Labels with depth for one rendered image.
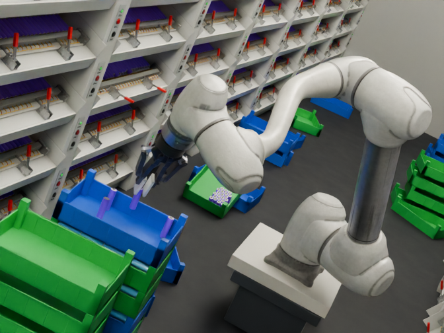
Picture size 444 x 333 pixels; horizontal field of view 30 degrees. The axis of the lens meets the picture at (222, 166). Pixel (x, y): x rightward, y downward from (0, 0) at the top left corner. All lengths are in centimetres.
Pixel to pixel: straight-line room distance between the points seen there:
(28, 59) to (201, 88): 58
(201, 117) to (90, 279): 45
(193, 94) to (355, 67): 56
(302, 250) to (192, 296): 43
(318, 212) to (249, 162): 83
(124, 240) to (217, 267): 107
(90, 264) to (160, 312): 75
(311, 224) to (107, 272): 89
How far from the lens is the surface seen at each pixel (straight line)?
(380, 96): 223
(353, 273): 259
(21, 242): 200
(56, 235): 203
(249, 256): 275
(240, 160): 187
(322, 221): 267
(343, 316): 325
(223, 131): 190
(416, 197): 464
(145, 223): 229
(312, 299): 269
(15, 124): 238
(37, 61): 231
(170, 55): 322
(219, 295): 296
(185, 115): 194
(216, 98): 191
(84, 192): 230
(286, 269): 275
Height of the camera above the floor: 140
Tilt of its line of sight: 20 degrees down
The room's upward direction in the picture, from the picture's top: 24 degrees clockwise
